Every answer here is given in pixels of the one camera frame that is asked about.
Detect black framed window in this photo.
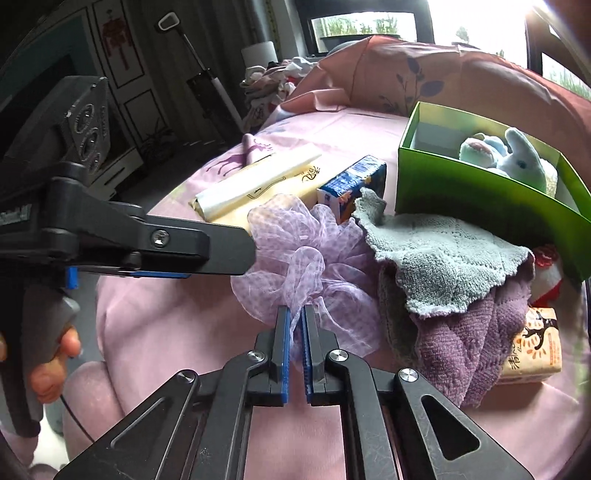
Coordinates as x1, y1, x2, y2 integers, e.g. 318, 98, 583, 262
295, 0, 591, 100

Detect salmon leaf print sheet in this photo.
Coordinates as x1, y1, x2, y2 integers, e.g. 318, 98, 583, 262
279, 34, 591, 153

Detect cream tissue pack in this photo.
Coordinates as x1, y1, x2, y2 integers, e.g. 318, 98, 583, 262
188, 143, 342, 236

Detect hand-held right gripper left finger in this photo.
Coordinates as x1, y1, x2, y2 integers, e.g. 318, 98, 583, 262
53, 305, 293, 480

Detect purple quilted towel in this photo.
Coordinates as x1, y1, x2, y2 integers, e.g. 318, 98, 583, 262
378, 258, 536, 409

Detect white panelled door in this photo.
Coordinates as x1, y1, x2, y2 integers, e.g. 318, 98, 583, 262
90, 0, 176, 139

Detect stick vacuum cleaner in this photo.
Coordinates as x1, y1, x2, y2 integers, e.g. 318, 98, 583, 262
157, 13, 245, 137

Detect pink deer print sheet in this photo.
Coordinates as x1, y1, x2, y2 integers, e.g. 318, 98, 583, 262
62, 104, 583, 480

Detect red white plush toy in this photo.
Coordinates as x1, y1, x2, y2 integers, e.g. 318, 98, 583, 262
529, 244, 564, 308

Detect green cardboard box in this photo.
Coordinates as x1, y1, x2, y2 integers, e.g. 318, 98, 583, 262
394, 102, 591, 289

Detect white panel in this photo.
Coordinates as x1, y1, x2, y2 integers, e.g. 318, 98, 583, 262
241, 41, 278, 68

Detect red hanging knot decoration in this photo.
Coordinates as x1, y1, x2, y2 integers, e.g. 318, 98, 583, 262
102, 6, 134, 70

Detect blue plush toy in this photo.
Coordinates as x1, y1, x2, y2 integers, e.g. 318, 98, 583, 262
458, 128, 559, 195

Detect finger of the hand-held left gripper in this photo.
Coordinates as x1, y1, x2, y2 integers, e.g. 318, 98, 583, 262
45, 203, 258, 280

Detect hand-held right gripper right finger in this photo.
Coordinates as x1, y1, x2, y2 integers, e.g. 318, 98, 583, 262
301, 305, 535, 480

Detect purple mesh bath pouf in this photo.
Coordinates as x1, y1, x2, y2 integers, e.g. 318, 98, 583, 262
230, 194, 384, 358

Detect person's left hand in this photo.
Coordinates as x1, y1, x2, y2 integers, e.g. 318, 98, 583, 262
28, 324, 83, 404

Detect yellow snack packet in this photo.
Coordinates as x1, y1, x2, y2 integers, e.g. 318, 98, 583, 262
496, 307, 564, 384

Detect pile of clothes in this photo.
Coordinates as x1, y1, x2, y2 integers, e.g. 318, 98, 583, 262
240, 56, 319, 134

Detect green knitted cloth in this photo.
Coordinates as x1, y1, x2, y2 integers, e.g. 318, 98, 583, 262
352, 187, 536, 319

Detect black cable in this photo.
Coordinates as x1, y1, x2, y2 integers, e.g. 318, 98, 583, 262
58, 392, 95, 446

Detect blue tissue pack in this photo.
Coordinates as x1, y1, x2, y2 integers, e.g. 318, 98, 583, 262
316, 155, 389, 225

